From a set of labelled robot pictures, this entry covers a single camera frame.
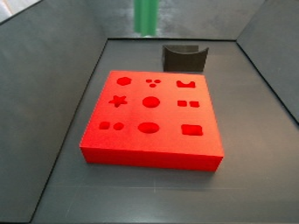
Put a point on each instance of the red shape-sorting board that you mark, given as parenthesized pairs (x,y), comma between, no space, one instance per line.
(154,121)

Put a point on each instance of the green star-shaped peg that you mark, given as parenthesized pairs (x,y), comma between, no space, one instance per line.
(146,17)

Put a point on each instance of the black curved peg holder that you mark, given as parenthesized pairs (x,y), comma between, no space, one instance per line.
(183,58)

